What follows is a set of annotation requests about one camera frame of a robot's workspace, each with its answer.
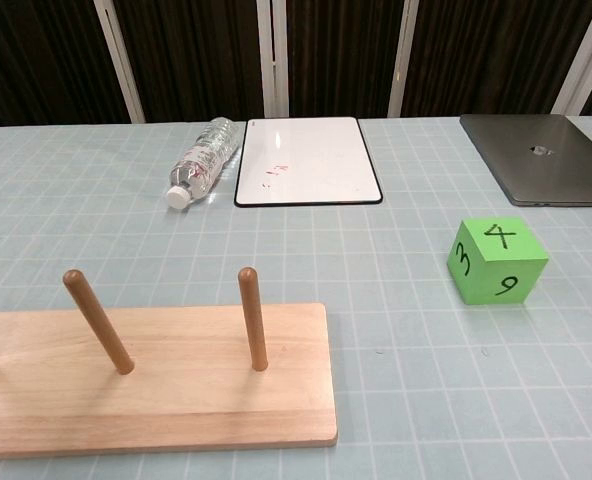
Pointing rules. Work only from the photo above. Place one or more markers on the green numbered cube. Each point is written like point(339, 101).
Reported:
point(496, 270)

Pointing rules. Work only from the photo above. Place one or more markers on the small white whiteboard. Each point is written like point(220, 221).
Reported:
point(306, 160)

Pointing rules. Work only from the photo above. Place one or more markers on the brown wooden peg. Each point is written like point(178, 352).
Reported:
point(253, 320)
point(98, 322)

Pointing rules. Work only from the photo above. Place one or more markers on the clear plastic water bottle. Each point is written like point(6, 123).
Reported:
point(201, 162)

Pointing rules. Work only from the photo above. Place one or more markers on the light blue grid tablecloth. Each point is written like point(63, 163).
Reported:
point(401, 400)

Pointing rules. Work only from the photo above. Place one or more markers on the wooden peg board base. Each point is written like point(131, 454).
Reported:
point(176, 400)

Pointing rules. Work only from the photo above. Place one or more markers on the grey closed laptop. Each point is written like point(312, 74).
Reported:
point(536, 165)

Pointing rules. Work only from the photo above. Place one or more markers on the white partition post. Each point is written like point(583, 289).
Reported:
point(121, 65)
point(273, 60)
point(583, 55)
point(402, 65)

